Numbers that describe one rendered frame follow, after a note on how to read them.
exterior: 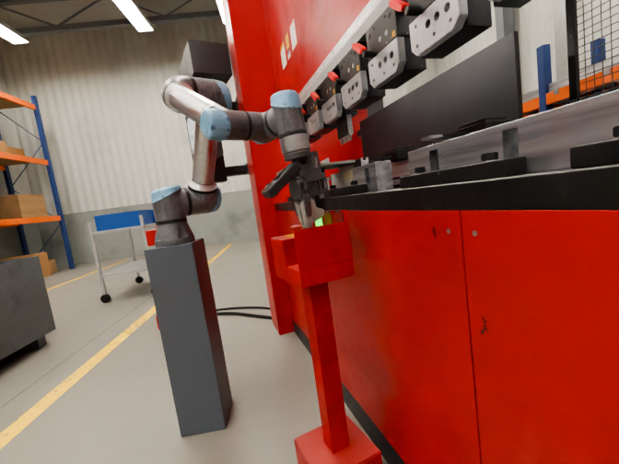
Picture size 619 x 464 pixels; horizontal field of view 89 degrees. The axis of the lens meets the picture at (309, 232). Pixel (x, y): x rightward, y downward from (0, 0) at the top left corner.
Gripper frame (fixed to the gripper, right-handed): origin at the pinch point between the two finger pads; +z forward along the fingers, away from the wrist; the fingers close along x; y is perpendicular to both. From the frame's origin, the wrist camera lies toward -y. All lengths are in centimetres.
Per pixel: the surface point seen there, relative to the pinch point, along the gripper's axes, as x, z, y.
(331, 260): -4.6, 8.9, 2.9
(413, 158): -12.6, -12.2, 28.8
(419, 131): 44, -26, 91
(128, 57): 817, -408, -5
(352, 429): 8, 69, 4
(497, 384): -43, 28, 9
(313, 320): 2.8, 26.2, -2.9
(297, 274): -3.2, 10.1, -6.5
